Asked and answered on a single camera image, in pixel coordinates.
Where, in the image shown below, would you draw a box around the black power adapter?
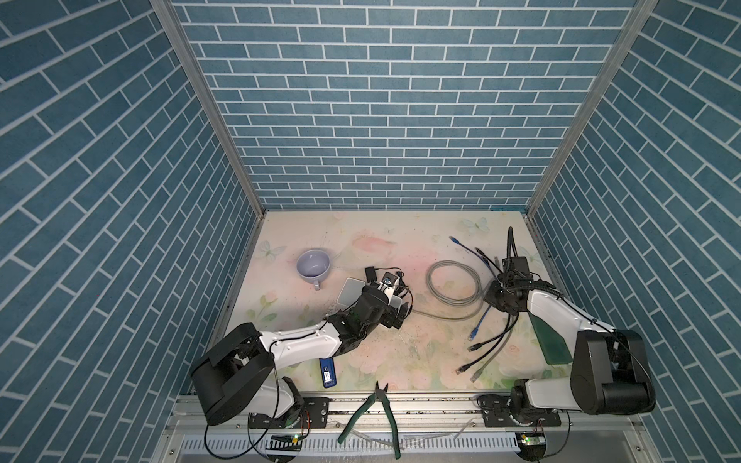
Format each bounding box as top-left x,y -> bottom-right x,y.
364,266 -> 378,284

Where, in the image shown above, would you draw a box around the blue ethernet cable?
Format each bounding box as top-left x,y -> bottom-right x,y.
448,234 -> 499,341

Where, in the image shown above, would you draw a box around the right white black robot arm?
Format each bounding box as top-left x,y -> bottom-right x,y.
487,271 -> 656,426

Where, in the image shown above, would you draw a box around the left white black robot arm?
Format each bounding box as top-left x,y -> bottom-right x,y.
189,285 -> 413,426

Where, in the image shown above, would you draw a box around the blue black handheld tool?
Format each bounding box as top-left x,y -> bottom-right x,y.
320,358 -> 338,389

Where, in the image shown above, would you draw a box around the lavender ceramic cup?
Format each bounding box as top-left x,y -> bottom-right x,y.
296,249 -> 331,291

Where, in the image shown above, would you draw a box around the right controller board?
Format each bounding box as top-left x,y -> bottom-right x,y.
515,431 -> 547,453

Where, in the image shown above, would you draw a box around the controller board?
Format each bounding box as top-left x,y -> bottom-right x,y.
515,431 -> 547,453
264,434 -> 305,460

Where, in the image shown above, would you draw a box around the left controller board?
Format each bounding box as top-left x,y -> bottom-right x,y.
264,434 -> 305,460

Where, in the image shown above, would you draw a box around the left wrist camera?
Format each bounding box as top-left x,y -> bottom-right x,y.
379,272 -> 401,291

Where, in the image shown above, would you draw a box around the black ethernet cable upper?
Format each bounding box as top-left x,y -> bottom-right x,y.
467,247 -> 519,353

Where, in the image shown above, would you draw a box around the black ethernet cable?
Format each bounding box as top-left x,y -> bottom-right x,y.
467,247 -> 519,353
455,314 -> 519,375

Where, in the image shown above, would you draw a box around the coiled grey ethernet cable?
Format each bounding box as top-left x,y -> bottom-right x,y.
425,259 -> 484,307

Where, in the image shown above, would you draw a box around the green handled pliers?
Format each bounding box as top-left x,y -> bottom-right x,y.
337,381 -> 403,461

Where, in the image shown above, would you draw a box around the black ethernet cable lower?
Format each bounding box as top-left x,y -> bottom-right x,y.
455,314 -> 519,375

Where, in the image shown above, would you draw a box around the aluminium front rail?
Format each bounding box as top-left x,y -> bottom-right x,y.
152,392 -> 660,462

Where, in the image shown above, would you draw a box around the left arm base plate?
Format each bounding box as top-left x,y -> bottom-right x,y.
248,397 -> 331,429

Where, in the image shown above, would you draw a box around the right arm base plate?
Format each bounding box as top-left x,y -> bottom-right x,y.
476,394 -> 562,428

